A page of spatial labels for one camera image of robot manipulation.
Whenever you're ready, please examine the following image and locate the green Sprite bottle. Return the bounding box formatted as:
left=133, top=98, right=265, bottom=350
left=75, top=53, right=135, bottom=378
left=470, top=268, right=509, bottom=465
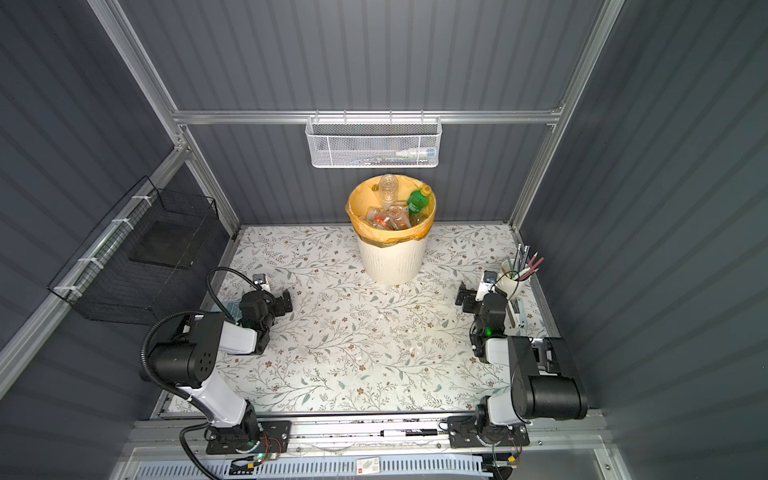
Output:
left=407, top=184, right=432, bottom=227

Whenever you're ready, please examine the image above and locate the large clear bottle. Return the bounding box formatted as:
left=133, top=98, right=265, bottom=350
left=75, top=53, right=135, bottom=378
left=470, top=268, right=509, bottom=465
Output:
left=376, top=174, right=399, bottom=209

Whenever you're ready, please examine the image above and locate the brown label drink bottle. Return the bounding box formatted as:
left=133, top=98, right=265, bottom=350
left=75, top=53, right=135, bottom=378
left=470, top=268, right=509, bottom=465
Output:
left=387, top=204, right=411, bottom=231

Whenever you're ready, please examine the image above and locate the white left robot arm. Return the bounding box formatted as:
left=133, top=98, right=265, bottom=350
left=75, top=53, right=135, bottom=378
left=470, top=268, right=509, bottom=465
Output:
left=140, top=290, right=293, bottom=455

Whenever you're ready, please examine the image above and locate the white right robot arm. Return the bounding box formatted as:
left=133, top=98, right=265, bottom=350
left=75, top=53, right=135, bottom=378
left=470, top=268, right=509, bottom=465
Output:
left=445, top=284, right=589, bottom=449

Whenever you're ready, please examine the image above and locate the white ribbed waste bin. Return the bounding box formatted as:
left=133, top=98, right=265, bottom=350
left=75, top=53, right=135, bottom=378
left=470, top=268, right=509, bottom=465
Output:
left=357, top=237, right=428, bottom=285

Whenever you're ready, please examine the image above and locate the orange bin liner bag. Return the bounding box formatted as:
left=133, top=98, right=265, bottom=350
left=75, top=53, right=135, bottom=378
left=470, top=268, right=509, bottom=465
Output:
left=345, top=174, right=437, bottom=248

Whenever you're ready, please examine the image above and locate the white cup pen holder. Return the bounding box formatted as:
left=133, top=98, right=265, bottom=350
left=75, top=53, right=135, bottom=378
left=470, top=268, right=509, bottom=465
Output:
left=494, top=259, right=530, bottom=300

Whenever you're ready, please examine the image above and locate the orange label clear bottle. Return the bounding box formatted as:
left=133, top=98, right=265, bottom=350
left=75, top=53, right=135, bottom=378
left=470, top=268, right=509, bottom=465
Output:
left=364, top=207, right=394, bottom=231

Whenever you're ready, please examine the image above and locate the black marker pen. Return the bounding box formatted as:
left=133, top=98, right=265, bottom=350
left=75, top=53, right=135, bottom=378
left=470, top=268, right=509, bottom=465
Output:
left=380, top=429, right=438, bottom=438

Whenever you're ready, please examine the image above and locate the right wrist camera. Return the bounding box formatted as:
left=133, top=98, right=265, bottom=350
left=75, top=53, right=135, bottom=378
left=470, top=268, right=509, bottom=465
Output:
left=475, top=270, right=497, bottom=302

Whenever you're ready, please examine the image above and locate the black corrugated cable hose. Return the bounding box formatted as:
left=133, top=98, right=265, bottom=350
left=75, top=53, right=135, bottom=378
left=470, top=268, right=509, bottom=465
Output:
left=139, top=266, right=265, bottom=480

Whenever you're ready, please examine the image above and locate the black wire side basket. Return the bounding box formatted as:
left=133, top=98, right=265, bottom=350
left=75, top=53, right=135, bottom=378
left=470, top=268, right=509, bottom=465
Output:
left=48, top=181, right=220, bottom=325

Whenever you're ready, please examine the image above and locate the white wire wall basket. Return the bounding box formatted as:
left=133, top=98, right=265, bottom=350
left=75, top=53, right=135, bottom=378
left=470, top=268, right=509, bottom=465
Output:
left=305, top=119, right=443, bottom=169

